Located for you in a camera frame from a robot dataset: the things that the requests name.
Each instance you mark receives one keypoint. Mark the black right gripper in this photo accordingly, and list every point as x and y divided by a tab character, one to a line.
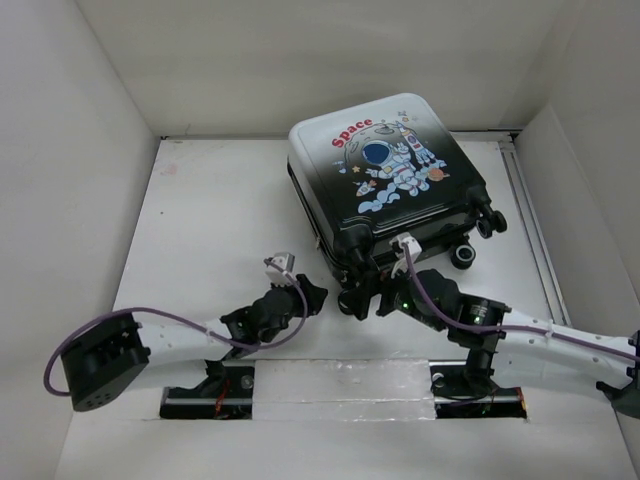
358	298

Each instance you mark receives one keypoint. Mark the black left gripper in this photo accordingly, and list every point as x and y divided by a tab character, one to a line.
313	295

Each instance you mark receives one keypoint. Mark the black suitcase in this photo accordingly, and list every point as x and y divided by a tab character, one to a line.
369	172

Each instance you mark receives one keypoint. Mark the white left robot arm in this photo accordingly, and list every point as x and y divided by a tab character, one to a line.
113	353

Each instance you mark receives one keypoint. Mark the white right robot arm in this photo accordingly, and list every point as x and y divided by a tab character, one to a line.
506	349

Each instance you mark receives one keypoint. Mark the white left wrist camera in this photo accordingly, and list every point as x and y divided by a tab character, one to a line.
279	268

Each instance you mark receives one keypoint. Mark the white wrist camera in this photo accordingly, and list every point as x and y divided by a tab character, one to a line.
407	250
279	268

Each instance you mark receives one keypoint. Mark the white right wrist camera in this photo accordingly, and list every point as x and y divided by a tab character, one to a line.
407	250

